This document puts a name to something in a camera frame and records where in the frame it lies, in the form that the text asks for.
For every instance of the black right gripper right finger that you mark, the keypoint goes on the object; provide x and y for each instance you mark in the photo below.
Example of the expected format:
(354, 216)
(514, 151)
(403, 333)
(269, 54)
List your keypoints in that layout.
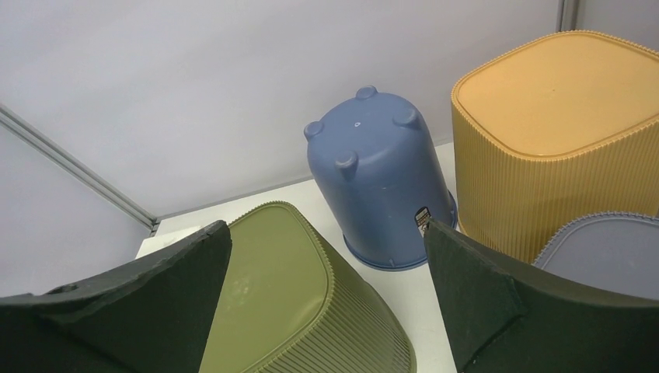
(504, 315)

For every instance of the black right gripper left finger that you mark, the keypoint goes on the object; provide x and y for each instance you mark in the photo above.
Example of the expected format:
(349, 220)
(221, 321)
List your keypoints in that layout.
(153, 314)

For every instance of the olive green ribbed basket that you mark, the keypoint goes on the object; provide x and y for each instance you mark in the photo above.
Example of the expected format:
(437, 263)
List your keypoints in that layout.
(291, 303)

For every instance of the blue plastic bucket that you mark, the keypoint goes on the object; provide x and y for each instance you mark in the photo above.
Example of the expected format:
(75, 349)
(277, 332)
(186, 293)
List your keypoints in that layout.
(373, 159)

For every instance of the yellow ribbed basket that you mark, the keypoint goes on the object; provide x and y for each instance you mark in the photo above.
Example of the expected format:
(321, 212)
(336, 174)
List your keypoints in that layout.
(553, 130)

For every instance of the dark grey basket liner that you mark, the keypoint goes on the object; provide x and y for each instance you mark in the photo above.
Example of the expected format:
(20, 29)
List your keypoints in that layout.
(612, 250)

